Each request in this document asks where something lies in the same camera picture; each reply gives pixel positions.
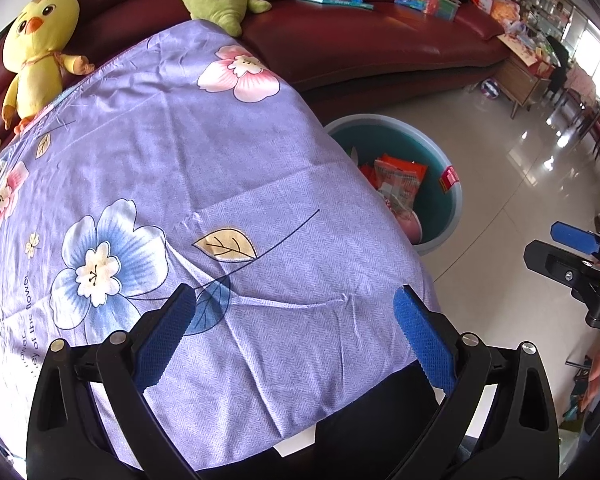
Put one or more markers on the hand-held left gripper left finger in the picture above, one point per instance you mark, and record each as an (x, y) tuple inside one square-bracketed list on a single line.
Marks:
[(162, 345)]

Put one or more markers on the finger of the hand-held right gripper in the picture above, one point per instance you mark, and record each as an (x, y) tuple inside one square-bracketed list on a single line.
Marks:
[(575, 237), (550, 257)]

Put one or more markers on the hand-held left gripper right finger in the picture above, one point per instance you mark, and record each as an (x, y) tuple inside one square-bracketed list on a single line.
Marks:
[(425, 345)]

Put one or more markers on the pink paper cup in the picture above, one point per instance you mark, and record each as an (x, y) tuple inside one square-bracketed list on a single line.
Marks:
[(410, 225)]

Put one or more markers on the teal round bin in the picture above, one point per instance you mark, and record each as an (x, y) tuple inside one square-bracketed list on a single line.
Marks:
[(432, 220)]

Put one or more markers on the orange snack packet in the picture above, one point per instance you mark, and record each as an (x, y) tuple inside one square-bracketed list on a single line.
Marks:
[(400, 175)]

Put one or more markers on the red plastic wrapper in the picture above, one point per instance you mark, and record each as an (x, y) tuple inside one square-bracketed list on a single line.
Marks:
[(367, 175)]

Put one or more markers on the wooden side table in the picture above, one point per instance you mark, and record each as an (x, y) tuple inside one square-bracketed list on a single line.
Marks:
[(520, 80)]

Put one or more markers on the red white blue ball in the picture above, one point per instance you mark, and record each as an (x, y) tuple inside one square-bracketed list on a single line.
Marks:
[(490, 88)]

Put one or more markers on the black dining chair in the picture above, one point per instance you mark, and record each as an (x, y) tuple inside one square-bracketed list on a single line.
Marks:
[(557, 65)]

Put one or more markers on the purple floral cloth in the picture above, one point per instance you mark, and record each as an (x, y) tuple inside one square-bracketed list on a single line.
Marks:
[(180, 160)]

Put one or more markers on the dark red leather sofa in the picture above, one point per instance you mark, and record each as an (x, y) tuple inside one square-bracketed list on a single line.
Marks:
[(355, 45)]

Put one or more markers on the yellow chick plush toy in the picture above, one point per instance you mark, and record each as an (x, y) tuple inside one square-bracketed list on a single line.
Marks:
[(35, 60)]

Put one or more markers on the thin blue book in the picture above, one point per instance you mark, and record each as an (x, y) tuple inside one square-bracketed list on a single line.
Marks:
[(330, 1)]

